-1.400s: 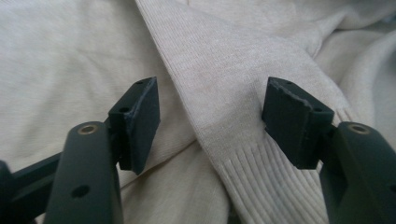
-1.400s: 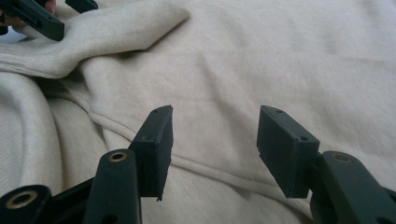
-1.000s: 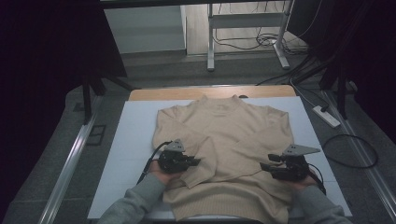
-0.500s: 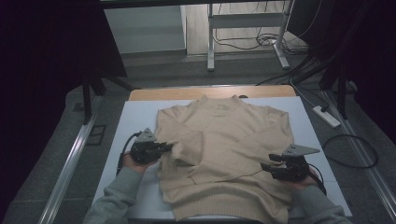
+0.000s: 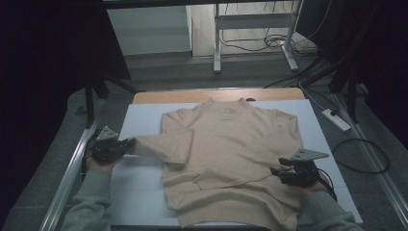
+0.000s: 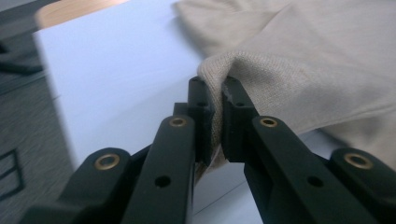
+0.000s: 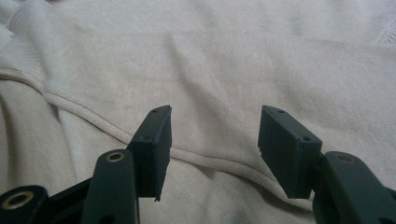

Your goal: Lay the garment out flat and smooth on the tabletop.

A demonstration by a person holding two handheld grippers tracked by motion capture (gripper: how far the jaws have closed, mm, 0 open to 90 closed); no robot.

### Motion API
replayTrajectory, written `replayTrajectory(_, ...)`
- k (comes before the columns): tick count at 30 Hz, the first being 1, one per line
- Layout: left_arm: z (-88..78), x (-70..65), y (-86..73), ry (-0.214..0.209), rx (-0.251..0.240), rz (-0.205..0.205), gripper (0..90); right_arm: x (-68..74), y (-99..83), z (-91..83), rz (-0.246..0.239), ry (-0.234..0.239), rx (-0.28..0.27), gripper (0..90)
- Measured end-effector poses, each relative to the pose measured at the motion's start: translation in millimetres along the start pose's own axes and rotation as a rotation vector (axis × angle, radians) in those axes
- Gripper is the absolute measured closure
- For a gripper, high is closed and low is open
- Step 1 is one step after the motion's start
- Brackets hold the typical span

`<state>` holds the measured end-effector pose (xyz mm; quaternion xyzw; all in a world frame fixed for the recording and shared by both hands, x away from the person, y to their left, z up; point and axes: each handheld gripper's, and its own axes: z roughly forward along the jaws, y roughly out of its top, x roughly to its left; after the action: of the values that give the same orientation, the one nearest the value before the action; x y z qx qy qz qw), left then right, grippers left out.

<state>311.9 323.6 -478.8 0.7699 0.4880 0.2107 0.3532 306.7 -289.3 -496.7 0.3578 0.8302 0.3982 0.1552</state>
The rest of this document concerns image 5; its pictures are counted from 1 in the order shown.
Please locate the white power strip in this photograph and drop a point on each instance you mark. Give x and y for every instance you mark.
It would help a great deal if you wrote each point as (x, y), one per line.
(336, 120)

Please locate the white table mat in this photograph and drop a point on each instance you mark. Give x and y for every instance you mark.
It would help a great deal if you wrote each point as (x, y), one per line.
(141, 186)

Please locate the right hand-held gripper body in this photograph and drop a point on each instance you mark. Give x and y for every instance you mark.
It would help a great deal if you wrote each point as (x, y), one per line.
(304, 170)

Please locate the black plug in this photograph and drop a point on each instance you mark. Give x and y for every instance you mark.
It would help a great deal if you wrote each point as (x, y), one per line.
(334, 111)

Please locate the dark curtain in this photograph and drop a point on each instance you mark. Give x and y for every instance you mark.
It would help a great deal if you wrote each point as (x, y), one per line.
(48, 64)
(378, 57)

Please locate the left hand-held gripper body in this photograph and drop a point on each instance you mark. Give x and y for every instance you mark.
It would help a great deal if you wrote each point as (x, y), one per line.
(107, 147)

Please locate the black metal stand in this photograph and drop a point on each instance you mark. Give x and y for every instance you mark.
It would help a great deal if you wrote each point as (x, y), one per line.
(352, 99)
(90, 102)

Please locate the person's left hand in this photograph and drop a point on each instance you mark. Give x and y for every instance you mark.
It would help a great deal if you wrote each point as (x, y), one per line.
(99, 165)

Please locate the aluminium floor rail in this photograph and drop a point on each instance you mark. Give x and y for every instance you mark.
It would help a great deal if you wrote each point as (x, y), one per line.
(69, 179)
(372, 154)

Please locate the white cabinet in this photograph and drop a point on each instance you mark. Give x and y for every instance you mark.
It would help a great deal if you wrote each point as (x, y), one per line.
(150, 30)

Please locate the wooden table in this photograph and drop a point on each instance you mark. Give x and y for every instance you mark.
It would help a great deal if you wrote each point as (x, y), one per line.
(173, 95)

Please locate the person's right hand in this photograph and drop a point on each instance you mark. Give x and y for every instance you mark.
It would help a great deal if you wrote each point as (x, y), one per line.
(312, 189)

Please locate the beige knit sweater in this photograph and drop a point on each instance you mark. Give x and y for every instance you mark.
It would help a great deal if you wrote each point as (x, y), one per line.
(231, 150)

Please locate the white metal desk frame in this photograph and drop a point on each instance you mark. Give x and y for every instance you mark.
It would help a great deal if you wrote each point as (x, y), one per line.
(253, 20)

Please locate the black table grommet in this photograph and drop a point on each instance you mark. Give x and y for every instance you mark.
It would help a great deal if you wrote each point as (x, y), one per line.
(251, 99)

